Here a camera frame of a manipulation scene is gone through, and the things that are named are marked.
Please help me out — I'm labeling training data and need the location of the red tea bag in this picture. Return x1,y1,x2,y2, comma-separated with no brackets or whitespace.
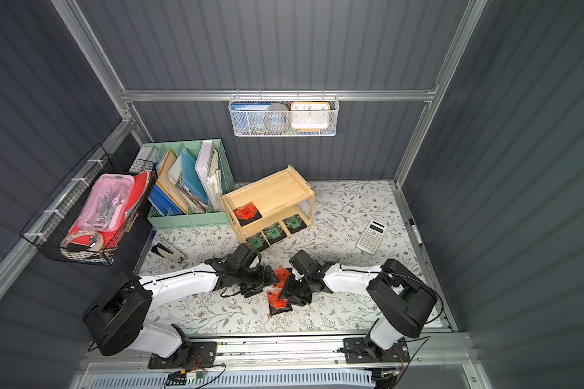
274,267,292,288
234,202,262,226
267,289,293,316

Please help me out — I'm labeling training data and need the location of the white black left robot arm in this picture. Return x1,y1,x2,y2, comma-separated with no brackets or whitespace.
83,244,280,370

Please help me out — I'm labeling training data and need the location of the black marker pen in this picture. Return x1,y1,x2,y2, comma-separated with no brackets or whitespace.
409,218,423,246

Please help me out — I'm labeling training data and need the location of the green tea bag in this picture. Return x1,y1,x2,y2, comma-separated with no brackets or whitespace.
262,223,287,245
247,232,269,252
283,214,307,234

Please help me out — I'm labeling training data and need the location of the clear tape roll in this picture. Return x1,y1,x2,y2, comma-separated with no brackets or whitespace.
59,230,105,260

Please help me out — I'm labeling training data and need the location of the yellow white clock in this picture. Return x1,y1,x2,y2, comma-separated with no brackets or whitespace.
290,101,331,131

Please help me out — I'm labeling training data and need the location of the white calculator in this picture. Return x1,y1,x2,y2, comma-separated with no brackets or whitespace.
356,220,387,254

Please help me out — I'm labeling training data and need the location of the wooden two-tier shelf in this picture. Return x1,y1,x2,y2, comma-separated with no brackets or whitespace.
222,165,316,243

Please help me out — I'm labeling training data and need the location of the black wire side basket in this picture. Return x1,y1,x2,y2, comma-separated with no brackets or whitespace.
20,145,157,267

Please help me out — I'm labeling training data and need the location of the grey tape roll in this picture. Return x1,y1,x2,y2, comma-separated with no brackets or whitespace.
264,103,290,134

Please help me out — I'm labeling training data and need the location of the blue box in wall basket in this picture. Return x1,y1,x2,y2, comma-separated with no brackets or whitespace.
230,102,271,136

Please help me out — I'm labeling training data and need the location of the pink plastic case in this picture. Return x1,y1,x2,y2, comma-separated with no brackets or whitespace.
76,173,135,233

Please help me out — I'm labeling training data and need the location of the green file organizer box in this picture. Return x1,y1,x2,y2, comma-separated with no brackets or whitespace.
138,139,235,230

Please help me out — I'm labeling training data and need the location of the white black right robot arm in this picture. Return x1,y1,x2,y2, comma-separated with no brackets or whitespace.
281,251,441,364

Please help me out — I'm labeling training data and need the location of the white wire wall basket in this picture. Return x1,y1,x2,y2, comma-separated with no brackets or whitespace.
228,94,340,138

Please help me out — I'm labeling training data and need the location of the black stapler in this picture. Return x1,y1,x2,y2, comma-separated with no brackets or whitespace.
150,242,186,264

